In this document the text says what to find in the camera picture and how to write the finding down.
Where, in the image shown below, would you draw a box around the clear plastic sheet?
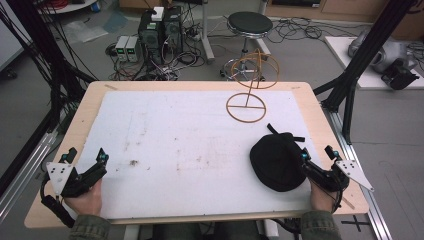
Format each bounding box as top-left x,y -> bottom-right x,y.
61,19 -> 110,45

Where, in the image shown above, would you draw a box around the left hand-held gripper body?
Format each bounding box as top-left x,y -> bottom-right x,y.
46,161 -> 108,198

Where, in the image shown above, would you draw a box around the grey table leg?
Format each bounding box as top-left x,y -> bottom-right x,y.
199,0 -> 217,65

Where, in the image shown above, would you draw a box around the black device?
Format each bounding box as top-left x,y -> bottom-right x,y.
380,57 -> 421,91

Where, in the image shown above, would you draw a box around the black computer tower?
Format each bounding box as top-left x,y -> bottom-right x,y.
137,10 -> 165,66
162,5 -> 185,57

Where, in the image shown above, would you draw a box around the white box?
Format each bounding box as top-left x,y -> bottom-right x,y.
151,6 -> 165,23

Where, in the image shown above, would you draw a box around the black hat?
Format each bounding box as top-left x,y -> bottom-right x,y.
249,123 -> 313,193

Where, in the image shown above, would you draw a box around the black round stool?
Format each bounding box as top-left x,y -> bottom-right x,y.
219,11 -> 280,82

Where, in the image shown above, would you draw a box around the white table mat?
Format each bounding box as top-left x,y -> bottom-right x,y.
73,89 -> 322,221

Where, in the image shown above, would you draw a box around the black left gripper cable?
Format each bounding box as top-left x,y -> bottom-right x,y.
39,175 -> 76,230

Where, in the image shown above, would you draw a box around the wooden wire hat stand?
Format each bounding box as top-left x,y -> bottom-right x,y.
225,48 -> 281,124

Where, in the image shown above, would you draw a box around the silver helmet-shaped shell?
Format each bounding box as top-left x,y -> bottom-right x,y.
347,29 -> 418,75

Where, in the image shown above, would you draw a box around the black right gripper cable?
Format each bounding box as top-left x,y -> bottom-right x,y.
329,186 -> 344,214

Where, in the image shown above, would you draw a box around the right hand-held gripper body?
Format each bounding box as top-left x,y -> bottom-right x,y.
301,159 -> 375,194

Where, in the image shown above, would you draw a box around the computer equipment stack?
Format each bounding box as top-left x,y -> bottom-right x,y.
105,19 -> 209,82

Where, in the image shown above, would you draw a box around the grey power supply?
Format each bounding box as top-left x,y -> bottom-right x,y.
114,35 -> 130,63
125,35 -> 140,63

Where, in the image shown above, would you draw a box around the aluminium rail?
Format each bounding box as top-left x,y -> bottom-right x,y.
322,105 -> 395,240
0,130 -> 58,223

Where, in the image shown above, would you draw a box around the black metal frame strut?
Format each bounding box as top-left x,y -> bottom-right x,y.
312,0 -> 418,145
0,0 -> 98,198

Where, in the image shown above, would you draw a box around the person's left hand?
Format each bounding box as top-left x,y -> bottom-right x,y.
64,179 -> 103,216

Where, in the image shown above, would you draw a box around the white platform board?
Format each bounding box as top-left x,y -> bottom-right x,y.
324,35 -> 424,91

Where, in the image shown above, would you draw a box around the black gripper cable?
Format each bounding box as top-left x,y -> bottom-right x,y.
329,186 -> 344,214
39,175 -> 76,230

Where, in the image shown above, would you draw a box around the black floor cables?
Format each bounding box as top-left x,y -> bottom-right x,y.
265,15 -> 368,45

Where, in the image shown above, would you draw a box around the person's right hand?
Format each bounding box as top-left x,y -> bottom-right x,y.
309,181 -> 338,213

